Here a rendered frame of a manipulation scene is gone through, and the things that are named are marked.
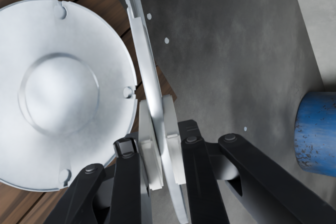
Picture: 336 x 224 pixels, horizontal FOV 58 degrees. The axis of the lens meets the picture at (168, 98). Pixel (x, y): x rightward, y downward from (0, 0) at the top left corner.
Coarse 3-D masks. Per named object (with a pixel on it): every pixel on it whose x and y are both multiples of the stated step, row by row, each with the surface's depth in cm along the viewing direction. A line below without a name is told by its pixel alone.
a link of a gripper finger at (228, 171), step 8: (192, 120) 19; (184, 128) 18; (192, 128) 18; (184, 136) 17; (208, 144) 15; (216, 144) 15; (208, 152) 15; (216, 152) 15; (216, 160) 14; (224, 160) 14; (216, 168) 15; (224, 168) 15; (232, 168) 14; (216, 176) 15; (224, 176) 15; (232, 176) 15
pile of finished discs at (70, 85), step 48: (48, 0) 45; (0, 48) 40; (48, 48) 45; (96, 48) 51; (0, 96) 40; (48, 96) 45; (96, 96) 50; (0, 144) 41; (48, 144) 45; (96, 144) 51
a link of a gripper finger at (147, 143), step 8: (144, 104) 21; (144, 112) 20; (144, 120) 18; (144, 128) 17; (152, 128) 18; (144, 136) 16; (152, 136) 17; (144, 144) 16; (152, 144) 16; (144, 152) 16; (152, 152) 16; (144, 160) 16; (152, 160) 16; (152, 168) 16; (160, 168) 17; (152, 176) 16; (160, 176) 16; (152, 184) 16; (160, 184) 16
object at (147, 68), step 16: (128, 0) 20; (128, 16) 19; (144, 32) 18; (144, 48) 18; (144, 64) 18; (144, 80) 18; (160, 96) 27; (160, 112) 19; (160, 128) 19; (160, 144) 19; (176, 192) 21; (176, 208) 23
